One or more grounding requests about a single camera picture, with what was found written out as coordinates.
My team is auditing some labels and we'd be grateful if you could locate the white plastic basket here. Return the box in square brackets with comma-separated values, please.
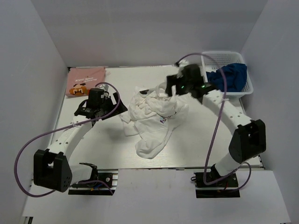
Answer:
[200, 51, 253, 100]

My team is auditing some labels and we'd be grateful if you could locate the white t shirt robot print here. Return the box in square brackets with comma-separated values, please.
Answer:
[120, 87, 189, 159]

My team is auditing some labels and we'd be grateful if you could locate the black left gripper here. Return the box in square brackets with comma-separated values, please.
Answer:
[98, 92, 128, 120]

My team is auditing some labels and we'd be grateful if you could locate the white t shirt colourful print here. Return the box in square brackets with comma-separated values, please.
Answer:
[149, 82, 177, 106]

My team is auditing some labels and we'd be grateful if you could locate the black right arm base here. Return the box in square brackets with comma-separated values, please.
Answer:
[191, 172, 240, 199]

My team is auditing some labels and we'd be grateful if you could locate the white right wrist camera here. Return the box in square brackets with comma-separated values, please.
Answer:
[175, 59, 190, 69]

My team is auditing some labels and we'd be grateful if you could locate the folded pink t shirt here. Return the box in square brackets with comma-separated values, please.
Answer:
[65, 67, 106, 97]

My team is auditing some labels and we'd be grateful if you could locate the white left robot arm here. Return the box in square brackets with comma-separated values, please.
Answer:
[33, 88, 127, 192]

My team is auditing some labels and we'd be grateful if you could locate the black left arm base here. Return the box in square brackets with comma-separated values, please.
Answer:
[68, 170, 118, 196]

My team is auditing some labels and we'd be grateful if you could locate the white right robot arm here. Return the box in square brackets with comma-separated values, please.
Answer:
[165, 64, 266, 186]

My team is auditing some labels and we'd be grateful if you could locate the blue t shirt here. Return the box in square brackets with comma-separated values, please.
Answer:
[206, 63, 247, 92]

